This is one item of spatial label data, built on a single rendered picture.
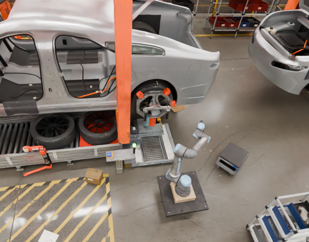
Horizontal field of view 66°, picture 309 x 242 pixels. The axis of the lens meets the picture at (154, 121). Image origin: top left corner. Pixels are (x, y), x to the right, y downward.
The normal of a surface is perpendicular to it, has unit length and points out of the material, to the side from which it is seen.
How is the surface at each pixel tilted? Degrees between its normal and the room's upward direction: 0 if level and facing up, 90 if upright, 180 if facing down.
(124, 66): 90
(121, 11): 90
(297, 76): 89
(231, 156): 0
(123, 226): 0
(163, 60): 80
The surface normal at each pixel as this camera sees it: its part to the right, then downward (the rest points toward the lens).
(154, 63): 0.20, 0.61
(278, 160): 0.09, -0.68
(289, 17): 0.18, 0.36
